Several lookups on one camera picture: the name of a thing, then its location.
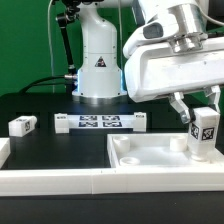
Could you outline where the black cable bundle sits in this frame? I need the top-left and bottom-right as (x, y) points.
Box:
(18, 75), (79, 94)

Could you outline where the white square tabletop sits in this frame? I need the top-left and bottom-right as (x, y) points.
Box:
(107, 133), (224, 173)

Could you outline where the white thin cable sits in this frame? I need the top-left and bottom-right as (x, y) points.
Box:
(47, 0), (56, 94)

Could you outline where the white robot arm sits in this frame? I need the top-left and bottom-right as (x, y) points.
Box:
(57, 0), (224, 123)

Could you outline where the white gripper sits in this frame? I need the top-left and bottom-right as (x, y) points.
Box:
(123, 22), (224, 124)

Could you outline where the white U-shaped obstacle fence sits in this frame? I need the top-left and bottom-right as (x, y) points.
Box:
(0, 135), (224, 197)

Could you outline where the white marker base plate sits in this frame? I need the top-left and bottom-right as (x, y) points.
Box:
(54, 112), (147, 134)

